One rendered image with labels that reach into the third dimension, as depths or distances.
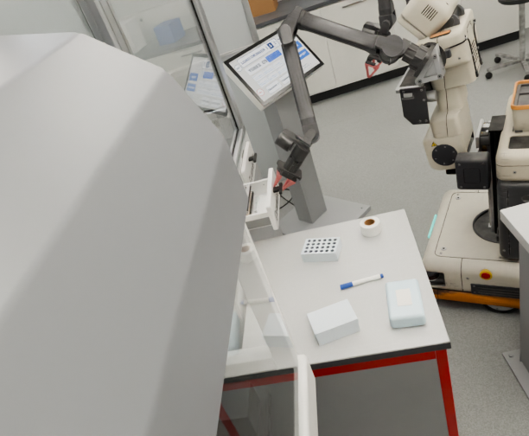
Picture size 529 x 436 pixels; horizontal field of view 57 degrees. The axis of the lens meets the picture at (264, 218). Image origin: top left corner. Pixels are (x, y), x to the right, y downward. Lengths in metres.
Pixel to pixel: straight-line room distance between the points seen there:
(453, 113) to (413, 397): 1.12
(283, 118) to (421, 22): 1.09
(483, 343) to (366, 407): 0.90
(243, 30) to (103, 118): 2.78
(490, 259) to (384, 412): 0.97
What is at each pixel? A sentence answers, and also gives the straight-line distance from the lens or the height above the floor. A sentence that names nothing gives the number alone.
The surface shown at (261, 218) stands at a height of 0.87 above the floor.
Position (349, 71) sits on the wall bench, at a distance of 4.90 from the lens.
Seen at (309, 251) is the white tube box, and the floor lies 0.79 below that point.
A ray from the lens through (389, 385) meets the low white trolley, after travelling 1.51.
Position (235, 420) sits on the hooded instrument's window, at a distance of 0.70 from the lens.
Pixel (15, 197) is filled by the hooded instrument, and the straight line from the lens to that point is 0.49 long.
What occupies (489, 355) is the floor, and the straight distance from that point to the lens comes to 2.32.
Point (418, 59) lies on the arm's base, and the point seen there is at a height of 1.20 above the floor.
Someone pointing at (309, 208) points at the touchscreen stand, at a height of 0.16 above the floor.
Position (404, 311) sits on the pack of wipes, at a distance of 1.40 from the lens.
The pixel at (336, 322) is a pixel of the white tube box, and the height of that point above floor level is 0.81.
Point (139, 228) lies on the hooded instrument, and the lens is 0.54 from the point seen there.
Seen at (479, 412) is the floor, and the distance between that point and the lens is 2.16.
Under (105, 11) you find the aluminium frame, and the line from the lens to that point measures 1.24.
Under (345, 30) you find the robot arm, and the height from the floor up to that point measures 1.34.
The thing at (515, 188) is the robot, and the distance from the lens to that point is 2.05.
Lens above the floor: 1.83
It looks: 32 degrees down
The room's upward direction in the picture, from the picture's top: 20 degrees counter-clockwise
